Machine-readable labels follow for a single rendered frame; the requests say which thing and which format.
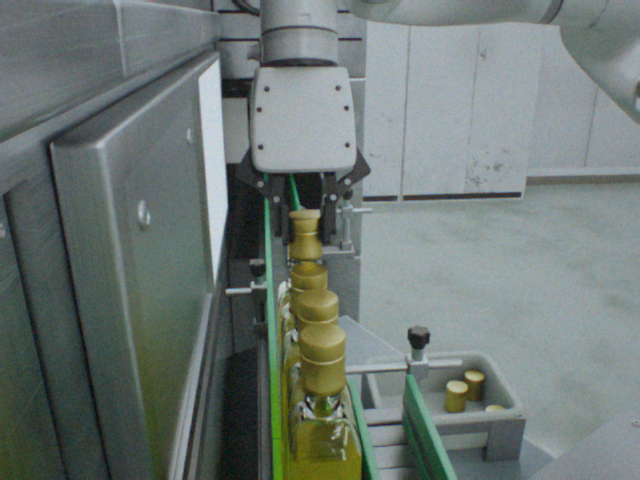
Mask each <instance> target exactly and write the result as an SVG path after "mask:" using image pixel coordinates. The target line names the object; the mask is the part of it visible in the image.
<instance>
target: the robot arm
mask: <svg viewBox="0 0 640 480"><path fill-rule="evenodd" d="M340 2H341V3H342V4H343V6H344V7H345V8H346V9H347V10H348V11H349V12H350V13H352V14H353V15H355V16H358V17H360V18H363V19H365V20H369V21H374V22H382V23H392V24H404V25H405V26H415V27H449V26H463V25H485V24H495V23H529V24H541V25H557V26H560V30H559V31H560V37H561V41H562V43H563V45H564V47H565V49H566V51H567V52H568V53H569V55H570V56H571V57H572V59H573V60H574V61H575V62H576V63H577V65H578V66H579V67H580V68H581V69H582V70H583V71H584V72H585V73H586V74H587V75H588V76H589V77H590V78H591V79H592V80H593V81H594V82H595V83H596V84H597V85H598V86H599V87H600V88H601V89H602V90H603V91H604V92H605V93H606V94H607V95H608V96H609V97H610V98H611V99H612V100H613V101H614V102H615V103H616V104H617V105H618V106H619V107H620V108H621V109H622V110H623V111H624V112H625V113H626V114H627V115H628V116H629V117H630V119H632V120H633V121H634V122H635V123H636V124H637V125H639V126H640V0H340ZM260 20H261V36H260V37H259V41H258V44H254V45H247V57H246V59H255V61H259V63H260V67H261V68H259V69H256V70H255V73H254V74H253V80H252V88H251V103H250V146H249V148H248V150H247V152H246V153H245V155H244V157H243V159H242V161H241V163H240V164H239V166H238V168H237V170H236V172H235V176H236V178H238V179H239V180H241V181H243V182H245V183H247V184H248V185H250V186H252V187H254V188H256V189H257V190H258V191H259V192H260V193H261V194H262V195H263V196H265V197H266V198H267V199H268V200H269V201H270V202H271V203H272V204H273V221H274V237H282V245H283V246H287V245H289V214H288V205H287V204H286V199H285V198H284V197H283V194H284V185H285V176H286V173H308V172H320V174H321V180H322V186H323V191H324V196H323V197H322V203H321V204H320V214H321V216H322V227H321V228H322V242H323V243H324V244H330V235H337V207H335V203H337V202H338V201H339V199H340V198H341V197H342V196H343V195H344V194H345V193H346V192H347V191H348V190H349V188H350V187H351V186H352V185H354V184H355V183H357V182H359V181H360V180H362V179H363V178H365V177H367V176H368V175H370V173H371V168H370V167H369V165H368V163H367V162H366V160H365V158H364V157H363V155H362V153H361V152H360V150H359V149H358V147H357V145H356V133H355V118H354V107H353V98H352V91H351V85H350V79H349V75H348V71H347V68H343V67H338V37H337V0H260ZM253 166H254V168H255V169H257V170H259V171H261V172H265V173H272V182H271V185H270V184H268V183H267V182H266V181H265V180H264V179H263V178H261V177H259V176H257V175H255V174H254V173H253V172H252V167H253ZM351 167H353V170H352V171H351V172H350V173H348V174H347V175H345V176H343V177H342V178H341V179H340V180H339V181H338V182H336V176H335V171H343V170H347V169H349V168H351Z"/></svg>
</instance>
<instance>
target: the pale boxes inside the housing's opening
mask: <svg viewBox="0 0 640 480"><path fill-rule="evenodd" d="M245 94H246V95H245V96H240V94H239V90H225V91H224V93H223V95H222V103H223V119H224V135H225V151H226V163H241V161H242V159H243V157H244V155H245V153H246V152H247V150H248V148H249V146H250V129H249V119H248V113H247V101H248V91H247V90H245Z"/></svg>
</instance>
